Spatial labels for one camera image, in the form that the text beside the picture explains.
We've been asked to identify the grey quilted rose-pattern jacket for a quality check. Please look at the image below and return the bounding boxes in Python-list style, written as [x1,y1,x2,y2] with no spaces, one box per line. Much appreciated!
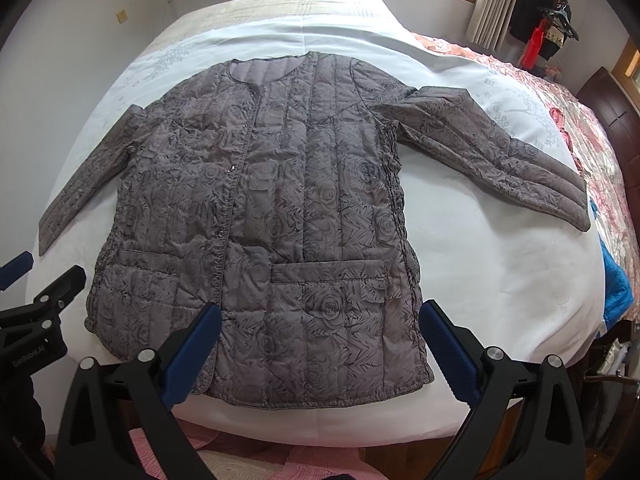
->
[39,52,590,410]

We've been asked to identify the coat rack with clothes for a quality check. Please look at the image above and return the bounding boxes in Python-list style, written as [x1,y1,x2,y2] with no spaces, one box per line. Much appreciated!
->
[508,0,579,61]

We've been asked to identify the white embroidered bed sheet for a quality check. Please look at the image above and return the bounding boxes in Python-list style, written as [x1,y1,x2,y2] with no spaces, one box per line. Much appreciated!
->
[55,0,604,448]

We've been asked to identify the blue cloth at bedside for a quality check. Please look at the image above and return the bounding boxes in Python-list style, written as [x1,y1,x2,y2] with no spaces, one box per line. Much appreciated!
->
[590,198,634,332]

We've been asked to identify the pink checked cloth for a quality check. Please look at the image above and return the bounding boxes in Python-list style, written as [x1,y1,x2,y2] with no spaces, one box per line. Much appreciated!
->
[127,416,362,480]

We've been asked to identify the pink floral quilt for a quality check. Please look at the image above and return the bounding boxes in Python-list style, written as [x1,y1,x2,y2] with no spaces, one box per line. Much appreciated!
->
[414,35,639,324]

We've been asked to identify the red hanging bag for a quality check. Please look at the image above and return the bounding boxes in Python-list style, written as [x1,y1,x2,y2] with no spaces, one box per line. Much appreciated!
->
[520,18,547,70]

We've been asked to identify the beige striped curtain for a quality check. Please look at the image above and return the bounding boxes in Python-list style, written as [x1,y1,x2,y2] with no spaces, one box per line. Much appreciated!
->
[465,0,516,52]

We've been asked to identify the yellow wall socket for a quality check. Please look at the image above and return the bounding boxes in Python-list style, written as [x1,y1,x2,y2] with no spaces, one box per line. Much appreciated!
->
[116,10,128,24]

